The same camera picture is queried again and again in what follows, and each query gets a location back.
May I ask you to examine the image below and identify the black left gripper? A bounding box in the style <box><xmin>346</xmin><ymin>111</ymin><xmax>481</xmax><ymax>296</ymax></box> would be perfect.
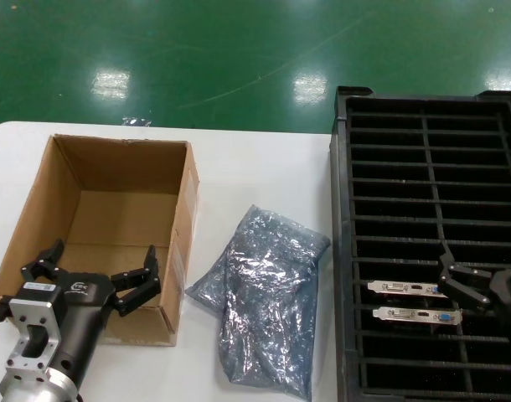
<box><xmin>19</xmin><ymin>238</ymin><xmax>163</xmax><ymax>379</ymax></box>

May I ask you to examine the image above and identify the graphics card with metal bracket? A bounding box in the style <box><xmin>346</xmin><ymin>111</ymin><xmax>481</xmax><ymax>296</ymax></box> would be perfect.
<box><xmin>371</xmin><ymin>307</ymin><xmax>465</xmax><ymax>327</ymax></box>
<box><xmin>366</xmin><ymin>280</ymin><xmax>449</xmax><ymax>298</ymax></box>

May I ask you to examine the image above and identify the brown cardboard box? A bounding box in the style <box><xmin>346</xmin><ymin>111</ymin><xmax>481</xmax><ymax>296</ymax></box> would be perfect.
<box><xmin>0</xmin><ymin>133</ymin><xmax>203</xmax><ymax>348</ymax></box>

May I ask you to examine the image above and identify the black slotted plastic container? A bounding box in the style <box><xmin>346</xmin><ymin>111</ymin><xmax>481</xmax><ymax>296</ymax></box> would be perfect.
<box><xmin>328</xmin><ymin>85</ymin><xmax>511</xmax><ymax>402</ymax></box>

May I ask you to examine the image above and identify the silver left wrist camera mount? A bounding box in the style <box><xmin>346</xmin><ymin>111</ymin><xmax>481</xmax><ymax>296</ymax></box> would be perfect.
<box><xmin>3</xmin><ymin>281</ymin><xmax>70</xmax><ymax>384</ymax></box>

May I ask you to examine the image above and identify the black left camera cable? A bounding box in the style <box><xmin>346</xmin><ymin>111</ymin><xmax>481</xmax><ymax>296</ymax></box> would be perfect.
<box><xmin>0</xmin><ymin>295</ymin><xmax>13</xmax><ymax>340</ymax></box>

